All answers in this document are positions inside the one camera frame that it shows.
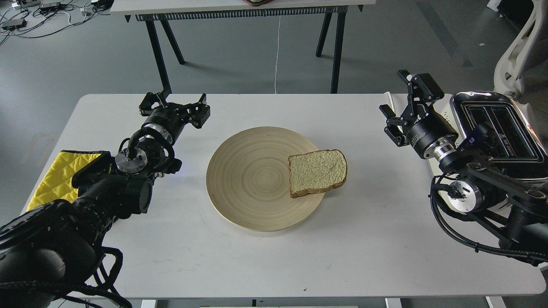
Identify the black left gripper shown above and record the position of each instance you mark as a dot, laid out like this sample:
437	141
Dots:
169	119

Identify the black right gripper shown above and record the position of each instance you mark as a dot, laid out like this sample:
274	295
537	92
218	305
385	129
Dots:
419	126

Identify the slice of bread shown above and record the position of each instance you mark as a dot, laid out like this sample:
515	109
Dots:
317	172

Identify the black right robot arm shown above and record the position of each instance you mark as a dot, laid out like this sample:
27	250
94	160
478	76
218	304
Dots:
488	195

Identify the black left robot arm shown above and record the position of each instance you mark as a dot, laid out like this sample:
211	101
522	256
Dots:
56	248

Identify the silver black toaster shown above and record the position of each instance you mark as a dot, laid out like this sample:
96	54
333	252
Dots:
514	147

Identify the round wooden plate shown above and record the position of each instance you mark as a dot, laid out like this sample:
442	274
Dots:
248	179

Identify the white background table black legs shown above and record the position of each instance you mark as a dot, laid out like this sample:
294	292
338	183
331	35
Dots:
163	11

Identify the white office chair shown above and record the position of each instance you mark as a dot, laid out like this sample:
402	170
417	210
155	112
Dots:
528	49

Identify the yellow quilted cloth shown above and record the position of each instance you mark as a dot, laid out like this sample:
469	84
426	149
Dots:
57	182

